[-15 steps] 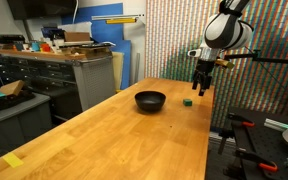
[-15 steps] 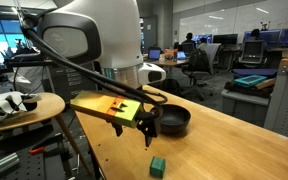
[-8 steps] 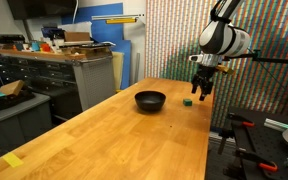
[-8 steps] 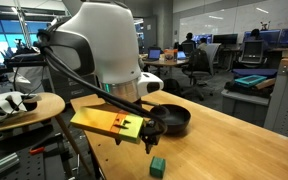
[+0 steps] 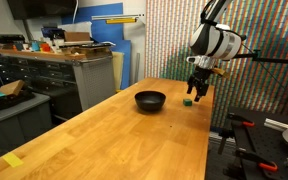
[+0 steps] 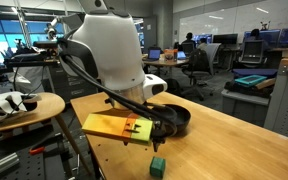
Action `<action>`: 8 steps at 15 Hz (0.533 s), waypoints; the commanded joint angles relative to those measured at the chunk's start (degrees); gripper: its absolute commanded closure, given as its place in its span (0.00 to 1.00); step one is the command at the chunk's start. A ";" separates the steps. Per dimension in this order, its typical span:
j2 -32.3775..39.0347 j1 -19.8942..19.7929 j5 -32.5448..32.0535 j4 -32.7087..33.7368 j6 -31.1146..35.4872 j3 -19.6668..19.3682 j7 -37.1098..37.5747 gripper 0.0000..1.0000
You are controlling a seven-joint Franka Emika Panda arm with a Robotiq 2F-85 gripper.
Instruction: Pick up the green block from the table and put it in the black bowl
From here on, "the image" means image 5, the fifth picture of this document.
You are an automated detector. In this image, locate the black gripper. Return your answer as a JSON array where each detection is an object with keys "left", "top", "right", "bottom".
[{"left": 187, "top": 66, "right": 212, "bottom": 102}]

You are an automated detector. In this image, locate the green block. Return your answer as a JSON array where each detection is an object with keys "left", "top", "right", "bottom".
[{"left": 183, "top": 99, "right": 192, "bottom": 106}]

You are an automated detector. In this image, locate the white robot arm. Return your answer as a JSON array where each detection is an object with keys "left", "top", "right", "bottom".
[{"left": 186, "top": 0, "right": 246, "bottom": 102}]

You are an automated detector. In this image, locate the black bowl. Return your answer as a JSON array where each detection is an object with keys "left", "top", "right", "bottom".
[{"left": 135, "top": 91, "right": 166, "bottom": 112}]

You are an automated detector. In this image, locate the wooden block on bin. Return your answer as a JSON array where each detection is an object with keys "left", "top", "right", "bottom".
[{"left": 0, "top": 80, "right": 24, "bottom": 96}]

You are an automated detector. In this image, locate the blue board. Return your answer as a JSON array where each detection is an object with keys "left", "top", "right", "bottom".
[{"left": 75, "top": 3, "right": 131, "bottom": 89}]

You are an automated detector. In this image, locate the yellow level tool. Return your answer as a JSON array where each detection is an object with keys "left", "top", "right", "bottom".
[{"left": 105, "top": 18, "right": 137, "bottom": 24}]

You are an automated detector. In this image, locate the grey drawer cabinet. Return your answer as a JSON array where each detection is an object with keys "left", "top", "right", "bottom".
[{"left": 0, "top": 50, "right": 115, "bottom": 120}]

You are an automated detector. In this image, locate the cardboard box on cabinet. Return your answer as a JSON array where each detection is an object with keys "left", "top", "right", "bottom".
[{"left": 64, "top": 31, "right": 90, "bottom": 42}]

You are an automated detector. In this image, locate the grey plastic bin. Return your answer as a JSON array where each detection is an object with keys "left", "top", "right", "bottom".
[{"left": 0, "top": 93, "right": 52, "bottom": 150}]

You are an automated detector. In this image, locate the yellow tape piece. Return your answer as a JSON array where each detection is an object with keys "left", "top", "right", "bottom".
[{"left": 2, "top": 152, "right": 23, "bottom": 167}]

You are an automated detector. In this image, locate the orange handled clamp far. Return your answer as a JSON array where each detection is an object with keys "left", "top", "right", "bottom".
[{"left": 227, "top": 113, "right": 255, "bottom": 127}]

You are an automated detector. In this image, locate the orange handled clamp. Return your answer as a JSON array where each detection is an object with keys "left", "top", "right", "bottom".
[
  {"left": 235, "top": 148, "right": 278, "bottom": 172},
  {"left": 227, "top": 113, "right": 255, "bottom": 127}
]

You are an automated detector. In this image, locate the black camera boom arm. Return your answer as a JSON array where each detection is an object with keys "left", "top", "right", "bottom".
[{"left": 234, "top": 50, "right": 288, "bottom": 64}]

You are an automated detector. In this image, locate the orange handled clamp near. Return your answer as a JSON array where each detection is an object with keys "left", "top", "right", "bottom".
[{"left": 235, "top": 148, "right": 278, "bottom": 172}]

